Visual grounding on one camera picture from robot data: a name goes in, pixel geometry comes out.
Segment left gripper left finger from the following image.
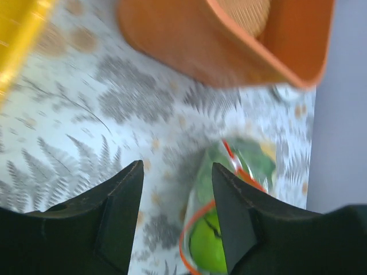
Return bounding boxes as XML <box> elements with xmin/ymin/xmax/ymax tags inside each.
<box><xmin>1</xmin><ymin>160</ymin><xmax>144</xmax><ymax>274</ymax></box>

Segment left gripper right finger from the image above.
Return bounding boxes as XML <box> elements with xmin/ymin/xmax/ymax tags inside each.
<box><xmin>225</xmin><ymin>181</ymin><xmax>366</xmax><ymax>274</ymax></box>

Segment clear zip top bag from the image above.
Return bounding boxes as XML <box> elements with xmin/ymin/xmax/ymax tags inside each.
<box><xmin>179</xmin><ymin>137</ymin><xmax>276</xmax><ymax>274</ymax></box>

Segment green fake melon black stripes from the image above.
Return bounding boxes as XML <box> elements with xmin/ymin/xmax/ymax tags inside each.
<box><xmin>189</xmin><ymin>212</ymin><xmax>227</xmax><ymax>274</ymax></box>

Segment fake green lettuce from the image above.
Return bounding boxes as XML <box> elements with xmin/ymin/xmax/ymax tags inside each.
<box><xmin>195</xmin><ymin>137</ymin><xmax>276</xmax><ymax>204</ymax></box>

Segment orange plastic bin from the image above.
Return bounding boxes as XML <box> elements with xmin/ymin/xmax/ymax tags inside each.
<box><xmin>116</xmin><ymin>1</ymin><xmax>335</xmax><ymax>89</ymax></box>

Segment round woven orange coaster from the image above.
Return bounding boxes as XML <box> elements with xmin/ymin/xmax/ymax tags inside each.
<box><xmin>217</xmin><ymin>0</ymin><xmax>271</xmax><ymax>37</ymax></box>

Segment yellow plastic tray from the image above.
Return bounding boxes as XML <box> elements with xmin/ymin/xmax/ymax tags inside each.
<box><xmin>1</xmin><ymin>0</ymin><xmax>56</xmax><ymax>101</ymax></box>

